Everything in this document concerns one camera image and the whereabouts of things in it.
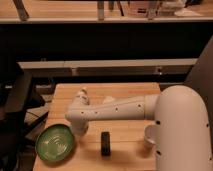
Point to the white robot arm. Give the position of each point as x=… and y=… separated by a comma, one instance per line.
x=181, y=128

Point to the green ceramic bowl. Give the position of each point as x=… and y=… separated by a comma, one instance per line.
x=55, y=143

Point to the black chair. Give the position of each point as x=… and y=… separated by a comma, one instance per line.
x=13, y=130

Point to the white paper cup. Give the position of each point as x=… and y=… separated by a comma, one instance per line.
x=150, y=136

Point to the black rectangular remote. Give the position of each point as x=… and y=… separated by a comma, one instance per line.
x=105, y=144

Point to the white plastic bottle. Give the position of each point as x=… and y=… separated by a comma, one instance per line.
x=82, y=93

